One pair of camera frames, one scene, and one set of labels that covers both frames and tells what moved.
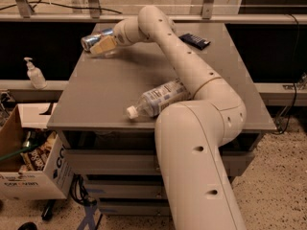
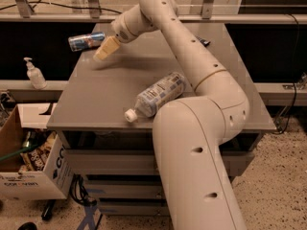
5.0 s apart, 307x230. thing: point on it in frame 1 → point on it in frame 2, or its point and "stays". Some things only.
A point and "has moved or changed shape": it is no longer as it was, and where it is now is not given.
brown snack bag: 35,158 stays
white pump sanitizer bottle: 35,76 stays
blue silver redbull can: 86,42 has moved or changed shape
